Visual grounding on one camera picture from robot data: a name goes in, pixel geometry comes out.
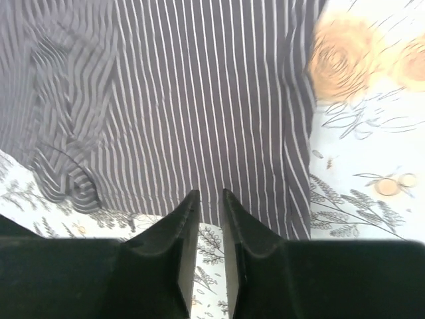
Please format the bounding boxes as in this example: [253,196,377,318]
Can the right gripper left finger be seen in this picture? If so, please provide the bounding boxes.
[1,190,200,319]

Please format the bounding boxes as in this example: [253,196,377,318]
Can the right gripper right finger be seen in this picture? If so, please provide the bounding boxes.
[222,190,424,318]

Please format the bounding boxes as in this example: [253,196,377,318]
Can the grey striped underwear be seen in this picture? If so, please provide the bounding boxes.
[1,1,325,239]

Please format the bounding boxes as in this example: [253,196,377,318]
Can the floral patterned table mat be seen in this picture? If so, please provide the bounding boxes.
[1,1,424,318]

